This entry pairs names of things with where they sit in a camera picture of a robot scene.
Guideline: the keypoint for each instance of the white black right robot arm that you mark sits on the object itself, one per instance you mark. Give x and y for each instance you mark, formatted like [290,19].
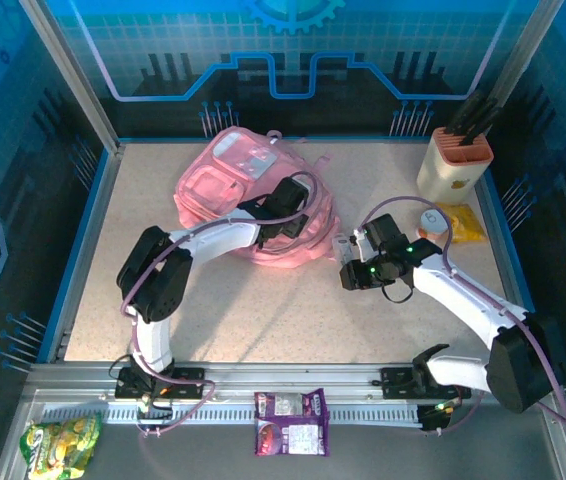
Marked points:
[463,295]

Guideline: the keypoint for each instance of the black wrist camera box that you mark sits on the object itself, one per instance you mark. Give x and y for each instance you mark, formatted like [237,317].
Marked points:
[383,230]
[290,195]

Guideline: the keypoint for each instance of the cream knife block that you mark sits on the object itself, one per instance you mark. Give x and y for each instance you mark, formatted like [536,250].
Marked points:
[443,175]

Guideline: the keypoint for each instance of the white right camera bracket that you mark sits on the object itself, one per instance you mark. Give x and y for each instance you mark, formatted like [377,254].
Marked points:
[360,239]

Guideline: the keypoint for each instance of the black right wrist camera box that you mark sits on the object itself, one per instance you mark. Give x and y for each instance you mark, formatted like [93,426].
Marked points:
[383,230]

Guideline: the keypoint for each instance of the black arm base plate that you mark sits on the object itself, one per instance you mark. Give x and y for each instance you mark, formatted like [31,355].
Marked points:
[188,377]
[398,382]

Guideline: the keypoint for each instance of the small white printed box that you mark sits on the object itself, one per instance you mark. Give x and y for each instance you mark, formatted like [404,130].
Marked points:
[341,249]

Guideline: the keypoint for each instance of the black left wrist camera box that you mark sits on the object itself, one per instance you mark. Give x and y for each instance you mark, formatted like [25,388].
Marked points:
[290,195]

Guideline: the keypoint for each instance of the pink student backpack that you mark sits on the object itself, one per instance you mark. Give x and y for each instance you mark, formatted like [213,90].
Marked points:
[213,190]

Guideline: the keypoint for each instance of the green yellow snack bag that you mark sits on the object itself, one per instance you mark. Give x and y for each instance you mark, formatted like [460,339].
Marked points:
[60,445]

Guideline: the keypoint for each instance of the aluminium frame post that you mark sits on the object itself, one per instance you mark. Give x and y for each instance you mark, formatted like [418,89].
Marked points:
[528,50]
[70,75]

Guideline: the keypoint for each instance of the purple snack bag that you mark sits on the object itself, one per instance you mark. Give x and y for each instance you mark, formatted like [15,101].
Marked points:
[290,430]

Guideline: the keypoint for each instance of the aluminium frame rail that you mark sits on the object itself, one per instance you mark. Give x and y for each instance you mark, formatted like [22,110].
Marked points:
[288,375]

